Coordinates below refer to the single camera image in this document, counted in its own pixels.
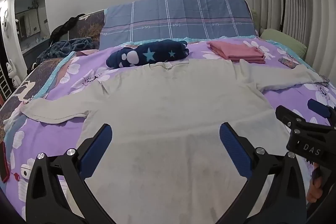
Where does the person's right hand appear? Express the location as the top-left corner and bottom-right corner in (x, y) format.
(306, 163), (326, 204)

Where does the black garment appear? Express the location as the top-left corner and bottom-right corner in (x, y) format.
(49, 14), (86, 43)

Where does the small floral pouch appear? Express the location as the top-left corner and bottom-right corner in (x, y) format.
(279, 56), (300, 69)

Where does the green pillow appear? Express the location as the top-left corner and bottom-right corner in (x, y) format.
(260, 28), (307, 58)

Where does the white bear wall decoration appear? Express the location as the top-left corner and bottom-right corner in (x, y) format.
(0, 7), (11, 38)

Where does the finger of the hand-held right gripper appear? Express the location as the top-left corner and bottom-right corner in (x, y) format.
(307, 98), (336, 126)
(275, 105), (310, 135)

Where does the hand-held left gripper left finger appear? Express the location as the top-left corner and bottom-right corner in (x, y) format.
(25, 123), (117, 224)

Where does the white shelf rack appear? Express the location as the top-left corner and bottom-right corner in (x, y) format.
(0, 67), (12, 101)

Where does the blue plaid pillow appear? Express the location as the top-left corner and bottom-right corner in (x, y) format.
(99, 0), (259, 49)

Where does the white earbud case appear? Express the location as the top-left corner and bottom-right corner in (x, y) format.
(20, 163), (33, 180)

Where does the pink folded garment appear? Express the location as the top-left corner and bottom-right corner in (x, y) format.
(207, 41), (267, 65)

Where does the red phone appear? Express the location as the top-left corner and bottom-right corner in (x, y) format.
(0, 144), (11, 182)

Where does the brown deer print sheet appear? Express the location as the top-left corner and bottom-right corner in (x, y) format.
(0, 11), (105, 135)

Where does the navy star print fleece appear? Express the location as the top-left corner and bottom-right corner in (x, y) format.
(106, 39), (190, 69)

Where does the white cat figurine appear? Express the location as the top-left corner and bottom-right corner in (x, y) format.
(6, 59), (21, 86)

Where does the white pleated curtain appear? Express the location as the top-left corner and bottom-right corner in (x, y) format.
(247, 0), (336, 77)

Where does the purple floral bed sheet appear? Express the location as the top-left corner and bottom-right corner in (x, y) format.
(0, 36), (336, 224)

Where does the grey long-sleeve shirt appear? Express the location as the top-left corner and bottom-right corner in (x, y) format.
(20, 59), (324, 224)

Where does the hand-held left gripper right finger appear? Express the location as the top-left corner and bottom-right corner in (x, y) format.
(210, 122), (307, 224)

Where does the dark teal blanket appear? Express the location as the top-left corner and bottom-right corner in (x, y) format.
(31, 37), (95, 68)

